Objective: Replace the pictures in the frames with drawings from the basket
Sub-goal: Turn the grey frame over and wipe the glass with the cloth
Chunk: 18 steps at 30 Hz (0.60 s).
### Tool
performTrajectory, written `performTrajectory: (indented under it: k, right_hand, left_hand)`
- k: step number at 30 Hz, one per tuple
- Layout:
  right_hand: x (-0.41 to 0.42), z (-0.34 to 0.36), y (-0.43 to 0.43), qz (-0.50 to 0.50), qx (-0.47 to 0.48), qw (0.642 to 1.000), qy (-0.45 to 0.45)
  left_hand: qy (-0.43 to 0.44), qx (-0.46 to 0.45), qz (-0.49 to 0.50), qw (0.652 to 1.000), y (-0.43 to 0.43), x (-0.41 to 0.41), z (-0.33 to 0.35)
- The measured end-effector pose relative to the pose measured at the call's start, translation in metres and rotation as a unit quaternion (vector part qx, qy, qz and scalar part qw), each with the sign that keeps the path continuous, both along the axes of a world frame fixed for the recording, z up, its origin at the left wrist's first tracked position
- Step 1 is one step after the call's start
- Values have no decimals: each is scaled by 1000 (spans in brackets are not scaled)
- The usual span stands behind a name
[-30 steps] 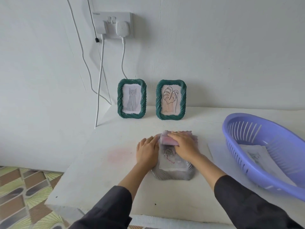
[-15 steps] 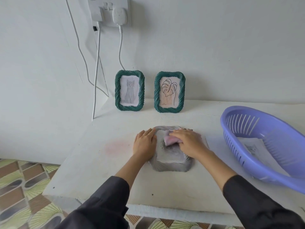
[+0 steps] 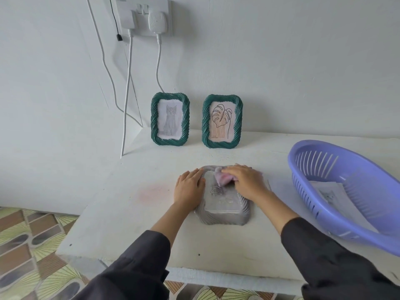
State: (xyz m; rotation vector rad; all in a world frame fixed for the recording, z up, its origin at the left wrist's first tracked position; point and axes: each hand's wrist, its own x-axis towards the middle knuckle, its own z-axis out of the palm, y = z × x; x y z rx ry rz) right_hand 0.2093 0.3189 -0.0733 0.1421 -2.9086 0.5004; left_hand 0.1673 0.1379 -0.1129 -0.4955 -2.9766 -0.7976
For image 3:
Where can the white rectangular charger adapter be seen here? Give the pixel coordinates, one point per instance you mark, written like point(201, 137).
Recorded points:
point(128, 18)

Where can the purple plastic basket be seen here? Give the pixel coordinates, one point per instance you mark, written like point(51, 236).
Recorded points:
point(375, 184)

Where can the pink purple cloth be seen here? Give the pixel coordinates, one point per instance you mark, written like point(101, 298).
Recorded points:
point(222, 178)

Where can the white wall socket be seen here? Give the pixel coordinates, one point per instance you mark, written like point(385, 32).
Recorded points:
point(142, 23)

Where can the person's right forearm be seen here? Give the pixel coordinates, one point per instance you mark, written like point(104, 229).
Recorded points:
point(278, 212)

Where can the grey frame with rose drawing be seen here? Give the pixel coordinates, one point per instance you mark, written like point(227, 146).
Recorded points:
point(225, 219)

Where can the white rounded charger adapter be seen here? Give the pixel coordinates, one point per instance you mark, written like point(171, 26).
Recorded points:
point(157, 21)

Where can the person's right hand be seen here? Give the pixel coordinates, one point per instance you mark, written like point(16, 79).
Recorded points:
point(250, 182)

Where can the person's left hand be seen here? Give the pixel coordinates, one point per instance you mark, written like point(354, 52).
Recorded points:
point(189, 192)

